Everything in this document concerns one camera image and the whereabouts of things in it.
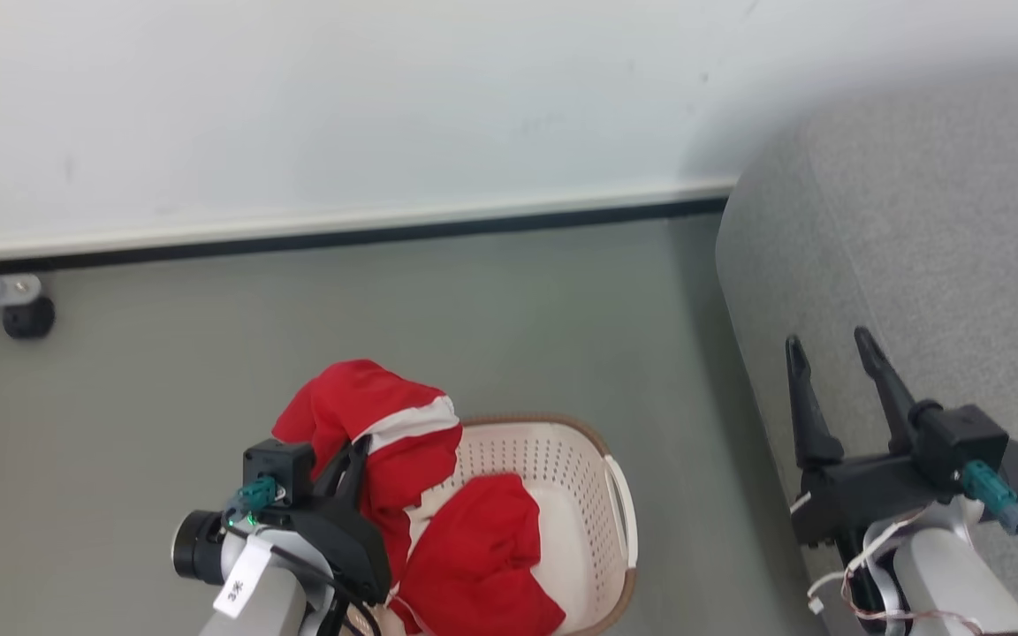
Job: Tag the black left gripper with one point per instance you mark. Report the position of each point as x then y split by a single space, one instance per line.
345 543

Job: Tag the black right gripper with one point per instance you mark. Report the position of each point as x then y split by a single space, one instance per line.
871 495

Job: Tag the red and white garment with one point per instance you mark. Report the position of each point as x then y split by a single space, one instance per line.
474 556

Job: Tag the cream perforated laundry basket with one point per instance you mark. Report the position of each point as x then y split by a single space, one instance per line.
575 495

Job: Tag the white paper tag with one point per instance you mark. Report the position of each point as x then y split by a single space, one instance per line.
242 579

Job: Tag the grey fabric sofa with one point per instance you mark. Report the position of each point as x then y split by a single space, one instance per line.
933 265

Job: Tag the black caster wheel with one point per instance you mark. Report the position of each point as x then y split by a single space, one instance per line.
29 318

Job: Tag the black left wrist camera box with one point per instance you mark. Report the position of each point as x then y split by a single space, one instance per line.
279 466

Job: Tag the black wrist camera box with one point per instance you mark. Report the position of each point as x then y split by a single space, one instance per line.
964 442
279 466

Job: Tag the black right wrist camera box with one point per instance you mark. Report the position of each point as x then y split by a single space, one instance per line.
964 442

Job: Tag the white and black wall skirting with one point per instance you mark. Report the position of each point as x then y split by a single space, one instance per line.
341 228

